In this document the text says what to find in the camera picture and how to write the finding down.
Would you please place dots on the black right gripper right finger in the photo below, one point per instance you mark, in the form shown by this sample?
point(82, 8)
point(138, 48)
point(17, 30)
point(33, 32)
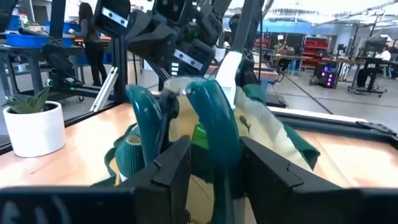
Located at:
point(267, 177)

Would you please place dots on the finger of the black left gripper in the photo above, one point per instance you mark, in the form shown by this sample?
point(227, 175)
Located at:
point(146, 37)
point(164, 57)

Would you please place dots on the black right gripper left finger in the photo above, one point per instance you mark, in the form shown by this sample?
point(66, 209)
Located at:
point(168, 174)

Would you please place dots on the cream green canvas garden bag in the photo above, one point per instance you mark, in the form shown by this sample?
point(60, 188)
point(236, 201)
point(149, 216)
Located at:
point(264, 130)

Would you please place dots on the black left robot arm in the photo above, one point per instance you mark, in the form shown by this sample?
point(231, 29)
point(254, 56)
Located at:
point(211, 12)

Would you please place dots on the person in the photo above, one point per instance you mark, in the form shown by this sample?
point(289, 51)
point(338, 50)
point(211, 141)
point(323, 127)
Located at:
point(91, 46)
point(384, 56)

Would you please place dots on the black machine purple lights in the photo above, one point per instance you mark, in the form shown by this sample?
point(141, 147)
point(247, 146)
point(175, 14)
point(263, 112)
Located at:
point(326, 76)

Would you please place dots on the blue plastic bin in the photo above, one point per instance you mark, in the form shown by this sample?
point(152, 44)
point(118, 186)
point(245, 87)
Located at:
point(26, 40)

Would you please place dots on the red storage shelf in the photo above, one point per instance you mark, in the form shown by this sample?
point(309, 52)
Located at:
point(315, 49)

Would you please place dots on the white pot with succulent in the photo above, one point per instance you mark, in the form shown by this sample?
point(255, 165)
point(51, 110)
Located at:
point(34, 130)

